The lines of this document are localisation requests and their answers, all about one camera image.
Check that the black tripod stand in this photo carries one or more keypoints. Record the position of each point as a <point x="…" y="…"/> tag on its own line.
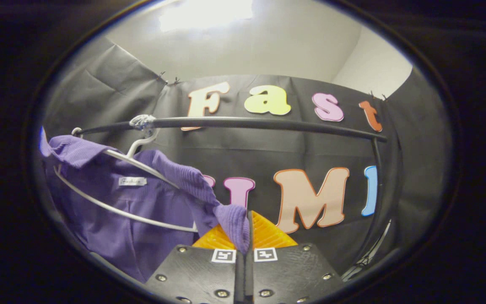
<point x="363" y="261"/>

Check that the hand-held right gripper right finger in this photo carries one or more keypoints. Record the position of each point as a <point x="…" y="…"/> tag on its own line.
<point x="250" y="236"/>

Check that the black clothes rail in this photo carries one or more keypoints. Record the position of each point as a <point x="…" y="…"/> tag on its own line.
<point x="247" y="122"/>

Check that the clear tape wad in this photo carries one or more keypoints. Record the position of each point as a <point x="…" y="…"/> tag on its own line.
<point x="142" y="122"/>

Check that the black backdrop cloth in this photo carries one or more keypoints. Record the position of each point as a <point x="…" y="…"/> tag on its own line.
<point x="234" y="156"/>

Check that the purple shirt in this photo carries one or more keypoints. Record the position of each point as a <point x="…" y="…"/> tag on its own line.
<point x="112" y="236"/>

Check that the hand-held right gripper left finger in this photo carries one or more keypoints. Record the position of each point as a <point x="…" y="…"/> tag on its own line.
<point x="196" y="274"/>

